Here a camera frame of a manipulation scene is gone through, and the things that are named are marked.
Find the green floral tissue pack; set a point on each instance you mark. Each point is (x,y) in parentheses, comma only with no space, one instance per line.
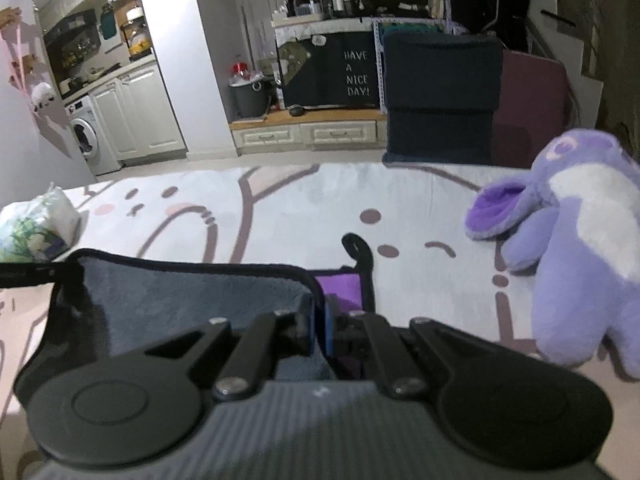
(40,230)

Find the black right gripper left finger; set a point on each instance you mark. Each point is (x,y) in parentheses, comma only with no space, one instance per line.
(296,328)

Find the dark grey trash bin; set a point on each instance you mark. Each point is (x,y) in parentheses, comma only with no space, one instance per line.
(250,92)

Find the dark floor chair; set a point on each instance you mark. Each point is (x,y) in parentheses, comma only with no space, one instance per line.
(441,94)

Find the black have a nice day curtain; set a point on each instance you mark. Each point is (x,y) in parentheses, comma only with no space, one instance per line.
(330,70)

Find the white drawer platform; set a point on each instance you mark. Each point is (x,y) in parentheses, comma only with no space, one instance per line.
(316,130)

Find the white shelf rack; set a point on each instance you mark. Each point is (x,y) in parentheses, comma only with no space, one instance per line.
(286,13)

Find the maroon folded mat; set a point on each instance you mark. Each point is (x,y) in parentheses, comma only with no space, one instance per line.
(531,109)

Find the white washing machine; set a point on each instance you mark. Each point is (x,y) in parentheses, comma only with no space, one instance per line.
(91,138)

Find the purple and grey towel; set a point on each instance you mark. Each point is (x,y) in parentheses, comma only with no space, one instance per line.
(111,304)

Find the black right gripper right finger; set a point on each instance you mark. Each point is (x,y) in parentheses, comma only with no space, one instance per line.
(343,367)

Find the black computer mouse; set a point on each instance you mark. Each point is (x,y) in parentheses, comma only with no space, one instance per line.
(296,111)

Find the white kitchen cabinet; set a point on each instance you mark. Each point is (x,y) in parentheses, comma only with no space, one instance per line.
(136,114)

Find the purple plush toy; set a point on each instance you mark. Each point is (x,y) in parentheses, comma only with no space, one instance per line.
(573,219)

